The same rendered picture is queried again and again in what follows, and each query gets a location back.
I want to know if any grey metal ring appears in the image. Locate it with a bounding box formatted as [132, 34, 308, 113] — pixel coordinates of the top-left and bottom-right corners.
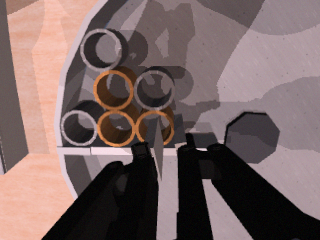
[60, 101, 105, 146]
[134, 66, 175, 111]
[80, 29, 129, 72]

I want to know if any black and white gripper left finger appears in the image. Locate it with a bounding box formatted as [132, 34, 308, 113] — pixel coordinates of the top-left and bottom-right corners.
[41, 118, 164, 240]

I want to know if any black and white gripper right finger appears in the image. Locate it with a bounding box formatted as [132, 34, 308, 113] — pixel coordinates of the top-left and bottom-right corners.
[173, 114, 320, 240]

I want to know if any bronze bushing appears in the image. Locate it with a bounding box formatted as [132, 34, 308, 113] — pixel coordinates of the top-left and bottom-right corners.
[97, 103, 140, 147]
[93, 66, 137, 111]
[135, 106, 174, 145]

